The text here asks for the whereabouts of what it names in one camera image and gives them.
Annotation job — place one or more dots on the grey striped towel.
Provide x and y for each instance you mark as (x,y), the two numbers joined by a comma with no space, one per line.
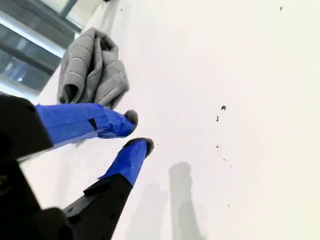
(80,62)

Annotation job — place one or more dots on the light metal window frame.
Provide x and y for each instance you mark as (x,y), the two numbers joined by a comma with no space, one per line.
(25,32)

